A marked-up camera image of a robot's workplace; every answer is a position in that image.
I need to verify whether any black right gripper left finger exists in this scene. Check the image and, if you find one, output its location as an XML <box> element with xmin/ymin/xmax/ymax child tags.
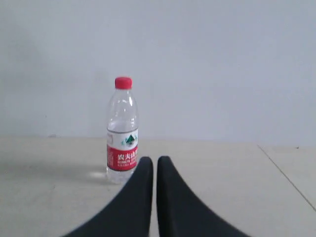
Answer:
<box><xmin>65</xmin><ymin>157</ymin><xmax>154</xmax><ymax>237</ymax></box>

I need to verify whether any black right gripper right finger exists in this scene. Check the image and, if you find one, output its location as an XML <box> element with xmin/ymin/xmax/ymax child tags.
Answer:
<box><xmin>157</xmin><ymin>156</ymin><xmax>248</xmax><ymax>237</ymax></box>

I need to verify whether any clear water bottle red label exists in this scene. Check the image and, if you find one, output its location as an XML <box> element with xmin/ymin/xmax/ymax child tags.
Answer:
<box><xmin>106</xmin><ymin>77</ymin><xmax>139</xmax><ymax>184</ymax></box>

